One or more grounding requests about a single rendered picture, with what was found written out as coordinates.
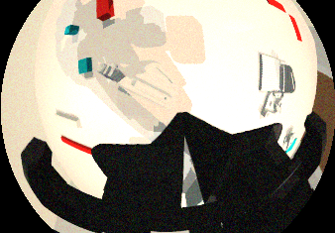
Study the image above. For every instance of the small teal block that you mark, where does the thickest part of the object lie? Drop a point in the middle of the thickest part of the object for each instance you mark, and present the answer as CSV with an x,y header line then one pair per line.
x,y
85,65
71,30

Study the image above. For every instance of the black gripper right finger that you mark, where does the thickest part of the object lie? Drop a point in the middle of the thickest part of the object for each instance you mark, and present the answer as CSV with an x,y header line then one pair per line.
x,y
214,151

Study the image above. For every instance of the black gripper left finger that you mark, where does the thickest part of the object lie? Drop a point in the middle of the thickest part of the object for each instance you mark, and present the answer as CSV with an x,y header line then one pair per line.
x,y
162,158

